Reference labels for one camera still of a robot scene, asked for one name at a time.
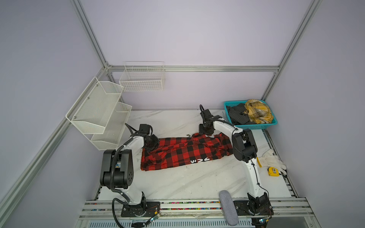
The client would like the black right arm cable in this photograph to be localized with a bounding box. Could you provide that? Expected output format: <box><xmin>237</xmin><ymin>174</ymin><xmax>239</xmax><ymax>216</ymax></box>
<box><xmin>199</xmin><ymin>104</ymin><xmax>270</xmax><ymax>197</ymax></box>

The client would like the white work glove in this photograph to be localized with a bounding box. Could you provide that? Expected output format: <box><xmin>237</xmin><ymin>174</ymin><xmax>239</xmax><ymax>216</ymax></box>
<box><xmin>257</xmin><ymin>149</ymin><xmax>287</xmax><ymax>175</ymax></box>

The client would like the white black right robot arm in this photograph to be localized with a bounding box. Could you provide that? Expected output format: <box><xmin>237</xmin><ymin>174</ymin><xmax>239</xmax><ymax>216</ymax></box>
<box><xmin>199</xmin><ymin>105</ymin><xmax>272</xmax><ymax>216</ymax></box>

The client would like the white mesh shelf bin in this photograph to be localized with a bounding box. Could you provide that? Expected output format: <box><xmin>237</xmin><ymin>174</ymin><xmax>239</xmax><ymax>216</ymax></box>
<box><xmin>66</xmin><ymin>77</ymin><xmax>124</xmax><ymax>135</ymax></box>
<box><xmin>91</xmin><ymin>102</ymin><xmax>132</xmax><ymax>151</ymax></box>

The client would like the white mesh upper shelf bin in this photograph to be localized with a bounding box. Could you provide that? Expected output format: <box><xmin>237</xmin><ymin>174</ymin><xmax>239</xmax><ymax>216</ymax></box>
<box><xmin>66</xmin><ymin>77</ymin><xmax>124</xmax><ymax>135</ymax></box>

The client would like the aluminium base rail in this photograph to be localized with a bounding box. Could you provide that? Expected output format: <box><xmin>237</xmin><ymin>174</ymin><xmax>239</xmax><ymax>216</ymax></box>
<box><xmin>76</xmin><ymin>198</ymin><xmax>320</xmax><ymax>228</ymax></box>

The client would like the white wire wall basket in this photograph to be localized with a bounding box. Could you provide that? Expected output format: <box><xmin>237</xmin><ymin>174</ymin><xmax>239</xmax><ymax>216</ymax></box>
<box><xmin>119</xmin><ymin>61</ymin><xmax>165</xmax><ymax>92</ymax></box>

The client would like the yellow tape measure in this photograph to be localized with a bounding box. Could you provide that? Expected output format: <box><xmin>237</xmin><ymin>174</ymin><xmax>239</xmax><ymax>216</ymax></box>
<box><xmin>268</xmin><ymin>167</ymin><xmax>280</xmax><ymax>177</ymax></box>

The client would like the white mesh lower shelf bin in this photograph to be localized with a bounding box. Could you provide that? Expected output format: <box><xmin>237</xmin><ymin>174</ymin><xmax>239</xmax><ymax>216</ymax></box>
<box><xmin>91</xmin><ymin>102</ymin><xmax>132</xmax><ymax>151</ymax></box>

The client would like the grey foam microphone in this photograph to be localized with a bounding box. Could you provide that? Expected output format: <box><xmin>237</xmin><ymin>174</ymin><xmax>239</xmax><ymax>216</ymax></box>
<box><xmin>219</xmin><ymin>190</ymin><xmax>239</xmax><ymax>226</ymax></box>

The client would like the red black plaid shirt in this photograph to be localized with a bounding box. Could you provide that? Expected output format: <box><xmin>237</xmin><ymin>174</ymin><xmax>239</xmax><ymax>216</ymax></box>
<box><xmin>140</xmin><ymin>133</ymin><xmax>233</xmax><ymax>172</ymax></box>

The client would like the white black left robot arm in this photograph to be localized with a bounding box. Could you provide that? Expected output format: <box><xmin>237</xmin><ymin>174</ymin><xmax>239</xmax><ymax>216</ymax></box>
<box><xmin>100</xmin><ymin>124</ymin><xmax>160</xmax><ymax>218</ymax></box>

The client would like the yellow plaid shirt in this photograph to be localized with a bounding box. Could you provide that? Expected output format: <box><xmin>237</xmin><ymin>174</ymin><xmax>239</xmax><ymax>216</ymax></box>
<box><xmin>244</xmin><ymin>99</ymin><xmax>274</xmax><ymax>124</ymax></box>

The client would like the teal plastic basket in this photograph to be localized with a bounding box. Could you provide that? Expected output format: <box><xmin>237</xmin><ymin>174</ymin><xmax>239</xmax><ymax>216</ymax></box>
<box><xmin>224</xmin><ymin>100</ymin><xmax>278</xmax><ymax>130</ymax></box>

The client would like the dark grey shirt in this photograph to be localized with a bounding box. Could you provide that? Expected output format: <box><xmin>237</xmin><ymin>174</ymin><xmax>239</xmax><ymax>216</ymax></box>
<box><xmin>226</xmin><ymin>103</ymin><xmax>255</xmax><ymax>125</ymax></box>

